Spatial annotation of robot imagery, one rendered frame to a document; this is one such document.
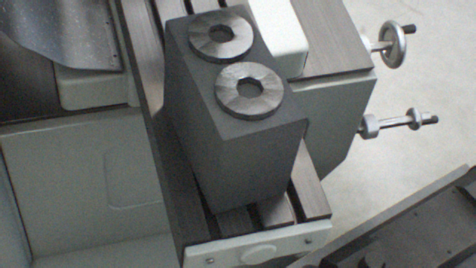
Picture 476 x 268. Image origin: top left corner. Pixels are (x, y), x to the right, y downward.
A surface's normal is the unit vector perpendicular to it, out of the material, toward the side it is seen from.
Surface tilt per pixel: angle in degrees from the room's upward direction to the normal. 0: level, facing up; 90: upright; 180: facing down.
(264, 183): 90
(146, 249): 0
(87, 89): 90
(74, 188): 90
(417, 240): 0
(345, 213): 0
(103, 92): 90
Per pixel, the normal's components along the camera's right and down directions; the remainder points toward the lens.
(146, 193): 0.26, 0.79
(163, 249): 0.09, -0.59
